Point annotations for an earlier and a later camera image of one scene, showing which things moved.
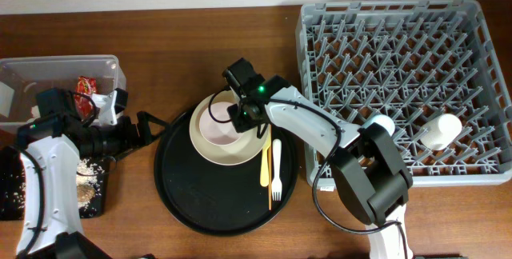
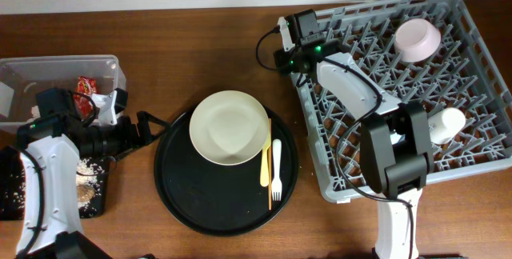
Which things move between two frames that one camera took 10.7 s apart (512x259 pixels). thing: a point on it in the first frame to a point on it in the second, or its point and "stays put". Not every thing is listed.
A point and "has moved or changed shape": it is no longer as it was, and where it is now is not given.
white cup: x=440 y=133 has moved or changed shape
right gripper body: x=238 y=117 to x=281 y=59
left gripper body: x=133 y=129 stays put
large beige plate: x=214 y=137 stays put
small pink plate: x=216 y=125 to x=416 y=40
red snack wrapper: x=86 y=85 stays put
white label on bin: x=6 y=97 stays put
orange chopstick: x=270 y=145 stays put
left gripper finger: x=143 y=127 stays put
